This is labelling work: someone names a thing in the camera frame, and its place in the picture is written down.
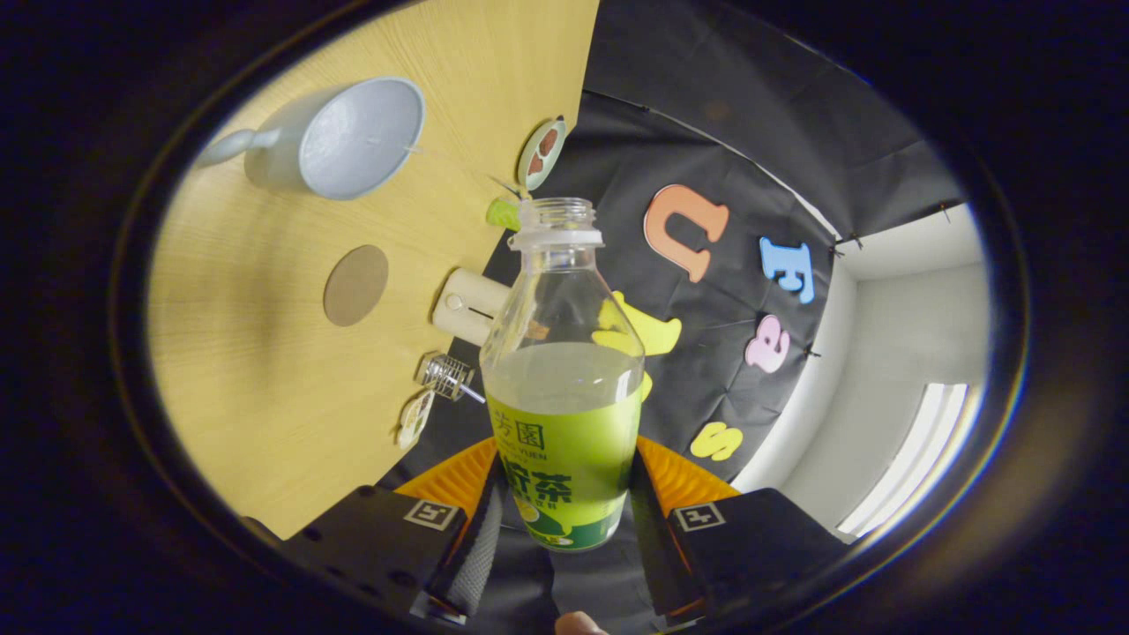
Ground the pale green round plate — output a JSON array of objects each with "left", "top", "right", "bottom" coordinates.
[{"left": 517, "top": 117, "right": 567, "bottom": 191}]

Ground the green label juice bottle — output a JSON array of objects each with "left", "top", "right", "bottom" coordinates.
[{"left": 479, "top": 197, "right": 647, "bottom": 553}]

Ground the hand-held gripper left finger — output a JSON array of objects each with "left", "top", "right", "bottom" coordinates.
[{"left": 282, "top": 437, "right": 508, "bottom": 623}]

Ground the white cup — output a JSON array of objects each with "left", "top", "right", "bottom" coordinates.
[{"left": 196, "top": 77, "right": 427, "bottom": 202}]

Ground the wooden table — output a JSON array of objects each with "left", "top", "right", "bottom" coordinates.
[{"left": 146, "top": 0, "right": 601, "bottom": 541}]

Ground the round brown coaster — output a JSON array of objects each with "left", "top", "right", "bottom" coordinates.
[{"left": 323, "top": 244, "right": 390, "bottom": 328}]

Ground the ceiling light panel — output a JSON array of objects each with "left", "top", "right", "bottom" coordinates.
[{"left": 836, "top": 382, "right": 971, "bottom": 539}]

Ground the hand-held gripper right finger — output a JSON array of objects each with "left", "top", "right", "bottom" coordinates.
[{"left": 628, "top": 435, "right": 848, "bottom": 618}]

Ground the white toaster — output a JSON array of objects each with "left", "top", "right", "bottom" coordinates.
[{"left": 431, "top": 267, "right": 512, "bottom": 347}]

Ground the metal mesh holder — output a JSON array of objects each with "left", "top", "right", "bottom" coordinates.
[{"left": 416, "top": 353, "right": 477, "bottom": 402}]

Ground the white divided tray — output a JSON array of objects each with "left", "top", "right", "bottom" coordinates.
[{"left": 396, "top": 389, "right": 437, "bottom": 452}]

